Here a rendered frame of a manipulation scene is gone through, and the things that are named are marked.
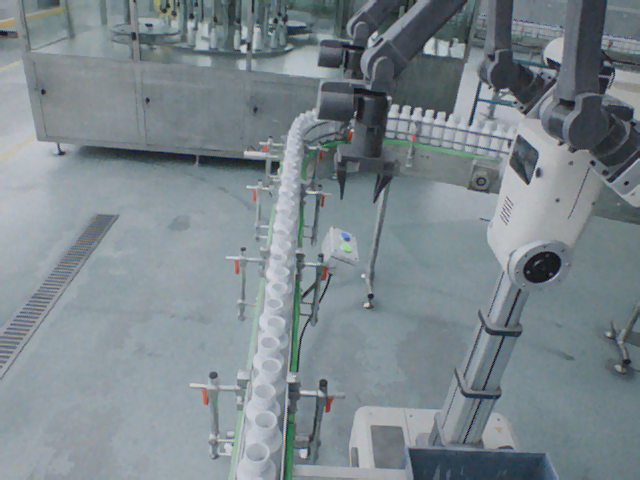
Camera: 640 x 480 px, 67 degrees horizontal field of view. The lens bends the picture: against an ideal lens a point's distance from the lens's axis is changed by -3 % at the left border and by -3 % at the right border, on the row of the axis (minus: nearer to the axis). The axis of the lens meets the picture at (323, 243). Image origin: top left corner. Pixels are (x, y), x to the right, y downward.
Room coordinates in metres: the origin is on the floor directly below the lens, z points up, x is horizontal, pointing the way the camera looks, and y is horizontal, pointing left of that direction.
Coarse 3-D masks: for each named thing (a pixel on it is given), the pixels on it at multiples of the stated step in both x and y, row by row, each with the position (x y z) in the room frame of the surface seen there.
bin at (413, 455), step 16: (416, 448) 0.66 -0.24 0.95; (432, 448) 0.66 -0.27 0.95; (448, 448) 0.67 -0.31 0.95; (464, 448) 0.67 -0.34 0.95; (480, 448) 0.68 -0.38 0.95; (400, 464) 0.66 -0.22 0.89; (416, 464) 0.66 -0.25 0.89; (432, 464) 0.66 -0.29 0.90; (448, 464) 0.67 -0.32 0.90; (464, 464) 0.67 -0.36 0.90; (480, 464) 0.67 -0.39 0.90; (496, 464) 0.67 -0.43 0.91; (512, 464) 0.68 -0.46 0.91; (528, 464) 0.68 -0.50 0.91; (544, 464) 0.67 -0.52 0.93
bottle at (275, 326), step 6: (270, 318) 0.76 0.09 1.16; (276, 318) 0.77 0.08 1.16; (270, 324) 0.76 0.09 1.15; (276, 324) 0.77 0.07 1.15; (282, 324) 0.76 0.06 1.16; (270, 330) 0.74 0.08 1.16; (276, 330) 0.73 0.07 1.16; (282, 330) 0.74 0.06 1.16; (264, 336) 0.74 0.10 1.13; (276, 336) 0.73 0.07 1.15; (282, 336) 0.74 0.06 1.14; (282, 342) 0.74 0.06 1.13; (288, 342) 0.75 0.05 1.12; (282, 348) 0.73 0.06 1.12; (282, 354) 0.73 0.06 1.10
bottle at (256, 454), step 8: (248, 448) 0.46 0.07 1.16; (256, 448) 0.47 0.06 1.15; (264, 448) 0.47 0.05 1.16; (248, 456) 0.46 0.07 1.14; (256, 456) 0.48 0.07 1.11; (264, 456) 0.47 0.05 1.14; (240, 464) 0.46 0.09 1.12; (248, 464) 0.44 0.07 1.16; (256, 464) 0.44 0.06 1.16; (264, 464) 0.44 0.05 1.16; (272, 464) 0.47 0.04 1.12; (240, 472) 0.44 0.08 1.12; (248, 472) 0.44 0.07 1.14; (256, 472) 0.43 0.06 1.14; (264, 472) 0.44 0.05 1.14; (272, 472) 0.45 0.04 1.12
